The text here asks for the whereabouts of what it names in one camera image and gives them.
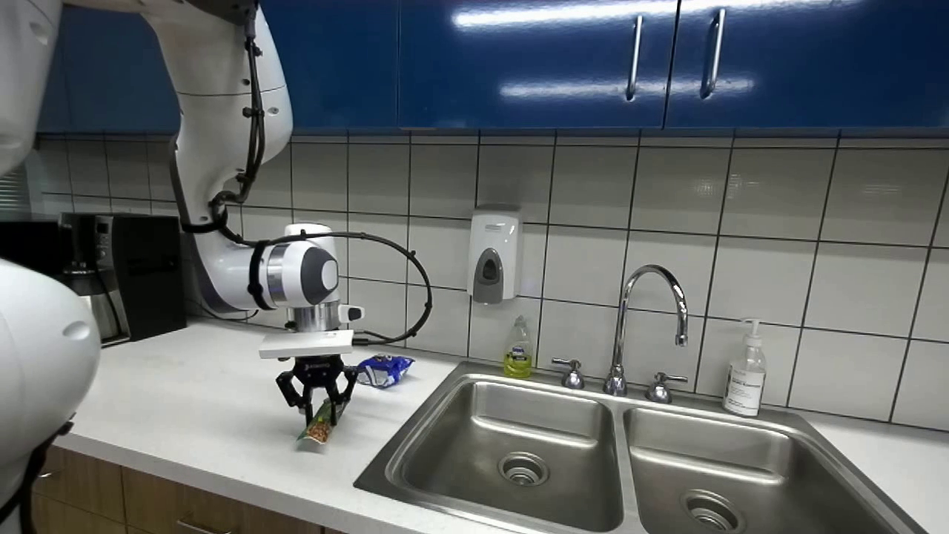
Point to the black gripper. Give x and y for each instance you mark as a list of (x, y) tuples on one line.
[(314, 370)]

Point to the green granola bar packet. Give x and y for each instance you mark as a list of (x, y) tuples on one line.
[(317, 434)]

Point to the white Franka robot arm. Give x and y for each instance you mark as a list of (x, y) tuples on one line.
[(216, 98)]

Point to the blue snack packet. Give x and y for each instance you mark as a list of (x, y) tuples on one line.
[(385, 370)]

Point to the metal sink drain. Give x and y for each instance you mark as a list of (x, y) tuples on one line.
[(713, 510), (523, 468)]

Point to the stainless steel double sink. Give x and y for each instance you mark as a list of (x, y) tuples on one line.
[(535, 434)]

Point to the black coffee maker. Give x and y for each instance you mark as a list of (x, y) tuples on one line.
[(150, 277)]

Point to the wooden base cabinet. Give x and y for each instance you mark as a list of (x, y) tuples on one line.
[(150, 505)]

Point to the yellow dish soap bottle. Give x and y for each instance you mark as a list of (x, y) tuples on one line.
[(516, 359)]

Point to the steel coffee carafe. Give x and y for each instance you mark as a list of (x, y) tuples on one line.
[(107, 296)]

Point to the chrome gooseneck faucet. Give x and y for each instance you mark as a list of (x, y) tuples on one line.
[(620, 345)]

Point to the black countertop appliance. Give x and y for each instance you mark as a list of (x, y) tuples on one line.
[(31, 241)]

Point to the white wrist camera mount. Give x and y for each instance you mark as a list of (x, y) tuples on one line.
[(305, 345)]

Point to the white wall soap dispenser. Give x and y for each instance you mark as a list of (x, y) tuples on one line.
[(494, 238)]

